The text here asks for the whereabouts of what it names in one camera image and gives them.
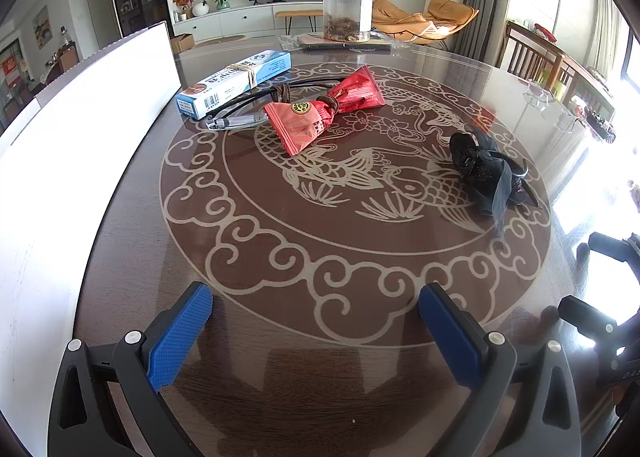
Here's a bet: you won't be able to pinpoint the red snack packet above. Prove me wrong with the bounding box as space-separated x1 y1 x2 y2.
263 65 386 157

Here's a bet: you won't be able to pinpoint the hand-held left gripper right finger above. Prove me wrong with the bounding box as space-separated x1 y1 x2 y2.
417 282 584 457

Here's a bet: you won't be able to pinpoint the round tan floor mat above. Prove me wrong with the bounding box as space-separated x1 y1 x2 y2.
192 34 251 46

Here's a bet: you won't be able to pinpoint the clear plastic jar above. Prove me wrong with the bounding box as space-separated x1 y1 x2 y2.
321 0 374 43

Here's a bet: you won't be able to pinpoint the white television cabinet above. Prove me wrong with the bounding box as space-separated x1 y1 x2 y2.
172 0 326 43

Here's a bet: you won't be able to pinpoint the clear safety glasses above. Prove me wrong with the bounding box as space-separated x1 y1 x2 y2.
205 78 347 133

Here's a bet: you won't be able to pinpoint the black lace hair clip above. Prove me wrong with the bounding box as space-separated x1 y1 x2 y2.
447 129 544 244

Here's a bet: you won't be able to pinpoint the wooden bench with metal legs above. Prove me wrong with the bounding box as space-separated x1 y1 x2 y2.
274 10 325 36

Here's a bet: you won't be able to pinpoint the white board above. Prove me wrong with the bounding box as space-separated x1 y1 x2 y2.
0 20 184 440

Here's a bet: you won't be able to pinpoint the tan lounge chair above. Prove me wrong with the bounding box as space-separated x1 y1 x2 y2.
372 0 480 46

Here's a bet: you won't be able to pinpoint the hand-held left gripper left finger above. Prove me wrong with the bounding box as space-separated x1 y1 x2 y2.
47 281 216 457

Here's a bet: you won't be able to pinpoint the brown patterned desktop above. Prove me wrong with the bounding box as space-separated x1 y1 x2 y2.
50 38 640 457

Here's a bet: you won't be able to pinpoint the wooden slatted chair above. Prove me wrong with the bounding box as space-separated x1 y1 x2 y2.
502 20 582 104

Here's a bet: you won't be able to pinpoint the clear plastic holder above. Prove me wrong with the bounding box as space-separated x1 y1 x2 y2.
522 79 587 134

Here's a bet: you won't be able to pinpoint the blue white carton box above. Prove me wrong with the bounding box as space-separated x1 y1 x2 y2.
175 49 293 121

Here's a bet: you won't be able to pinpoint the wall painting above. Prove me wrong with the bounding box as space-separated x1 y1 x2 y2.
32 5 52 49

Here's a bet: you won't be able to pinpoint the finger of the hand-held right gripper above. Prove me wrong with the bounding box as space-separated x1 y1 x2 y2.
557 294 632 389
574 232 640 266

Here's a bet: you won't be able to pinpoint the brown cardboard box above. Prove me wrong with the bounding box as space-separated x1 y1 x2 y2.
170 33 196 56

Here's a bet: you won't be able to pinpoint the tan dining chair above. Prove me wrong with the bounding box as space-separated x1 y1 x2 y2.
56 44 82 74

